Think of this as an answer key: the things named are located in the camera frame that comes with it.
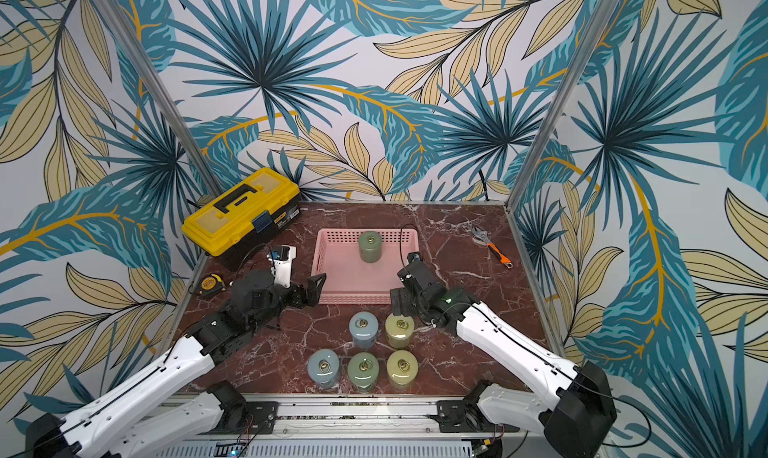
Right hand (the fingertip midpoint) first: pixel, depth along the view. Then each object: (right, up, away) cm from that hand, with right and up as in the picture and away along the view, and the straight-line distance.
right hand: (411, 293), depth 80 cm
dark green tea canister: (-12, +12, +18) cm, 25 cm away
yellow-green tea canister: (-3, -10, 0) cm, 10 cm away
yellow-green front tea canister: (-3, -17, -7) cm, 18 cm away
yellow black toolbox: (-45, +26, +16) cm, 55 cm away
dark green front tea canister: (-12, -17, -7) cm, 22 cm away
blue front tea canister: (-22, -17, -7) cm, 29 cm away
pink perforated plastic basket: (-19, 0, +22) cm, 29 cm away
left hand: (-26, +5, -5) cm, 27 cm away
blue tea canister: (-13, -9, 0) cm, 16 cm away
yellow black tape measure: (-61, 0, +12) cm, 62 cm away
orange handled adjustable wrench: (+29, +15, +30) cm, 44 cm away
